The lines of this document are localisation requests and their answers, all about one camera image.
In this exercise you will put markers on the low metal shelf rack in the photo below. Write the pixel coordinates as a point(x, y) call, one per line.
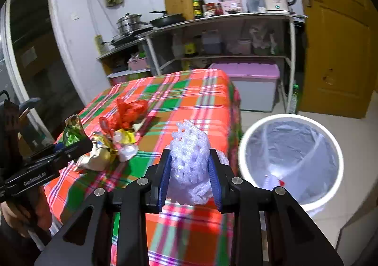
point(118, 53)

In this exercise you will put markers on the grey-blue plastic jug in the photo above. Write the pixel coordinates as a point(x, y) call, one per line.
point(212, 43)

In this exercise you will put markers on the wall power outlet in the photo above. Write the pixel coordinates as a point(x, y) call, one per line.
point(99, 44)

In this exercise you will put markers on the black frying pan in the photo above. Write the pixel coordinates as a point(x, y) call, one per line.
point(167, 20)

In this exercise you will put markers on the pink box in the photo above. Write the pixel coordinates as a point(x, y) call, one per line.
point(231, 6)

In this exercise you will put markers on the red jar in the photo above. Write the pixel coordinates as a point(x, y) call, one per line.
point(210, 9)

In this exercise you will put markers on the tall metal shelf rack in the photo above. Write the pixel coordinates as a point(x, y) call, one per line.
point(236, 17)

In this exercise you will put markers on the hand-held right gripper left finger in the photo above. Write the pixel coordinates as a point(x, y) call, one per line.
point(164, 178)

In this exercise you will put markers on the clear plastic bin liner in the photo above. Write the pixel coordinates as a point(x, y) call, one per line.
point(283, 142)

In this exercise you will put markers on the pink food container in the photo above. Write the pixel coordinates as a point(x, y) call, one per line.
point(242, 46)

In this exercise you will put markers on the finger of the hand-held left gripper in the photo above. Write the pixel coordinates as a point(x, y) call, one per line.
point(75, 149)

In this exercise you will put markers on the yellow-label bottle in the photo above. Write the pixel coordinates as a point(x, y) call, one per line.
point(190, 50)

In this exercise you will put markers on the white plastic wrapper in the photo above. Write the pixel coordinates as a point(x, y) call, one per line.
point(127, 152)

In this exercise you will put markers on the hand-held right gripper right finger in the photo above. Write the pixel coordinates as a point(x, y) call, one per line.
point(215, 186)

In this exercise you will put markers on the green bottle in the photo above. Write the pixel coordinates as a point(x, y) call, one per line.
point(294, 100)

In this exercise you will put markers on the orange green plaid tablecloth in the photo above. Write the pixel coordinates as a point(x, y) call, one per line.
point(183, 91)

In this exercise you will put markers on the glass sliding door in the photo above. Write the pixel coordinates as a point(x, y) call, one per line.
point(35, 56)

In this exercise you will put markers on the clear plastic container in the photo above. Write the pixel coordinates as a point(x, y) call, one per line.
point(254, 1)

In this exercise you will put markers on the crumpled plastic bags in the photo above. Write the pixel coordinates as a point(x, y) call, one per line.
point(262, 40)

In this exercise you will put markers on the yellow snack wrapper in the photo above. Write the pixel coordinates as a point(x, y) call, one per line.
point(125, 136)

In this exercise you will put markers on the green foil wrapper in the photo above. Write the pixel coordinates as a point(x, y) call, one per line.
point(73, 133)

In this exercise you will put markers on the cream printed snack wrapper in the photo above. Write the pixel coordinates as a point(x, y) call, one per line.
point(99, 155)

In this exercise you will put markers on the white foam fruit net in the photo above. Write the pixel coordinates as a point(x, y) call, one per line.
point(192, 153)

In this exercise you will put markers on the purple-lidded storage box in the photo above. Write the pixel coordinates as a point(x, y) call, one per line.
point(245, 88)

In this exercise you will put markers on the pink basket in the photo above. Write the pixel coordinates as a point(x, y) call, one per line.
point(138, 64)

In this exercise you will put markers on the white round trash bin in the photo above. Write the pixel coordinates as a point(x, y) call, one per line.
point(339, 162)

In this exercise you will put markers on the wooden cutting board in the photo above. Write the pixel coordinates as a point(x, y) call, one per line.
point(177, 0)

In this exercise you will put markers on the yellow wooden door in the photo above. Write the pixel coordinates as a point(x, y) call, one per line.
point(333, 47)

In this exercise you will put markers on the steel steamer pot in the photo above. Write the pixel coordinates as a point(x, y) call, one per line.
point(128, 25)

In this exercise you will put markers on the person's left hand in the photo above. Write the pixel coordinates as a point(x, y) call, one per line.
point(20, 212)

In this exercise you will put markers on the red plastic bag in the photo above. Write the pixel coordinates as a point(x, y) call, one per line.
point(130, 112)

